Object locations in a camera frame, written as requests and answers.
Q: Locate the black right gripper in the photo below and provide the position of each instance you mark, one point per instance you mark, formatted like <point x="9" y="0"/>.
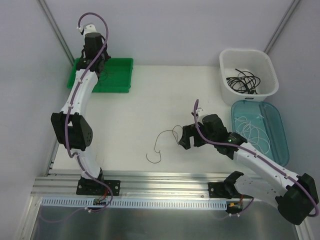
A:
<point x="196" y="136"/>

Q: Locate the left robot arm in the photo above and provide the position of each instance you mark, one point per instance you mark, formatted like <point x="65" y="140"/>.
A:
<point x="70" y="125"/>

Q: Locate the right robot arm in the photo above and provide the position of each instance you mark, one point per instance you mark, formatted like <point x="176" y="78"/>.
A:
<point x="294" y="196"/>

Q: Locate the teal transparent plastic bin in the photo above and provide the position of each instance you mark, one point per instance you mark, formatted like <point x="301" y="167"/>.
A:
<point x="261" y="124"/>

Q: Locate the white plastic basin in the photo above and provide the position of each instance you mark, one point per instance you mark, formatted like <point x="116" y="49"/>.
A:
<point x="232" y="61"/>

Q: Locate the green plastic tray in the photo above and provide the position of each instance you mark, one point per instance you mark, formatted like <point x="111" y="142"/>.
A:
<point x="116" y="76"/>

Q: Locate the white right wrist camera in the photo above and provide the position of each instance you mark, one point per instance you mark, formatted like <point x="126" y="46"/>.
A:
<point x="199" y="112"/>

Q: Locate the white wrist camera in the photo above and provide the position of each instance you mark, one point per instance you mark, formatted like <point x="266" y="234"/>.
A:
<point x="199" y="112"/>
<point x="86" y="29"/>

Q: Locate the aluminium mounting rail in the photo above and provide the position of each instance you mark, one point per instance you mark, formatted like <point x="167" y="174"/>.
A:
<point x="134" y="184"/>

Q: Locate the white slotted cable duct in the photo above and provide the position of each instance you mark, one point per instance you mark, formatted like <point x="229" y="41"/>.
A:
<point x="135" y="203"/>

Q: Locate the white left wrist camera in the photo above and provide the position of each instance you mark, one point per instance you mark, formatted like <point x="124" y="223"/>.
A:
<point x="86" y="29"/>

